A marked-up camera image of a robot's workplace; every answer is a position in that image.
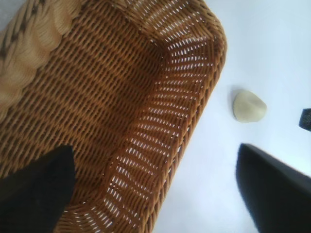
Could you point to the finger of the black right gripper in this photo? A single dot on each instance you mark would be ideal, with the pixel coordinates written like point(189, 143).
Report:
point(306, 120)

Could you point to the brown woven wicker basket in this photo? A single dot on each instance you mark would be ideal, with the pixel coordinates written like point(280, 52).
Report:
point(97, 97)

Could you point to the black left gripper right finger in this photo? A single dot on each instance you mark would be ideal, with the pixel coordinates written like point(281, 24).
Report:
point(277, 194)

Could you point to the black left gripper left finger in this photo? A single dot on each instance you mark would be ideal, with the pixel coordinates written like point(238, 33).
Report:
point(31, 194)

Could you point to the pale yellow egg yolk pastry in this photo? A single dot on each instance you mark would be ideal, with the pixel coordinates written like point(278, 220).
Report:
point(250, 106)

